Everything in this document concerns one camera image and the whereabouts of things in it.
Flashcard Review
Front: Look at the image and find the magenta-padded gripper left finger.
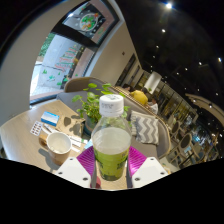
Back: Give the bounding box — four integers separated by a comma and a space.
54, 145, 98, 189

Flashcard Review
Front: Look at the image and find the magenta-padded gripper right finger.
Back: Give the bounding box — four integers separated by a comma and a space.
126, 145, 169, 189

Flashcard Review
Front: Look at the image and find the clear bottle with green label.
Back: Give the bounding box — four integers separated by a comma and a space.
90, 94, 133, 182

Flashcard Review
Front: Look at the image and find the brown mug with white interior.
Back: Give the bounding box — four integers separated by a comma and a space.
38, 131, 73, 166

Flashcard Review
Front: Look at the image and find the white flat packet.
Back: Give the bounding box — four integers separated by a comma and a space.
68, 133, 86, 154

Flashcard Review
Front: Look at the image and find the small light blue carton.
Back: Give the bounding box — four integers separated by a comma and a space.
83, 138, 95, 150

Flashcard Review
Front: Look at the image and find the grey curved sofa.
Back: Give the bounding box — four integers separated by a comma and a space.
56, 77, 173, 159

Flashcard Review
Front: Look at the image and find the grey zigzag pillow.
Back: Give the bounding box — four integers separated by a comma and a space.
129, 110, 160, 146

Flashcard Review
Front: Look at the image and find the group of dining chairs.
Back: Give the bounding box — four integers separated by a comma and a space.
164, 113, 221, 164

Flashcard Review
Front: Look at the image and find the flat blue and white box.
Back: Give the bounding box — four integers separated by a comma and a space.
40, 111, 61, 127

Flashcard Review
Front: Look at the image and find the green potted plant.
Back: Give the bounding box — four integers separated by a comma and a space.
71, 82, 131, 133

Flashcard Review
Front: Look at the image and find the white round pillar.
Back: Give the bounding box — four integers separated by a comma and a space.
143, 70, 163, 95

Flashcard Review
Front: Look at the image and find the window with holiday decals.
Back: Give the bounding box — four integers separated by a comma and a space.
29, 0, 120, 106

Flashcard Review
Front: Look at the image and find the group of ceiling spotlights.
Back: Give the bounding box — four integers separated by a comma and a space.
153, 1, 224, 111

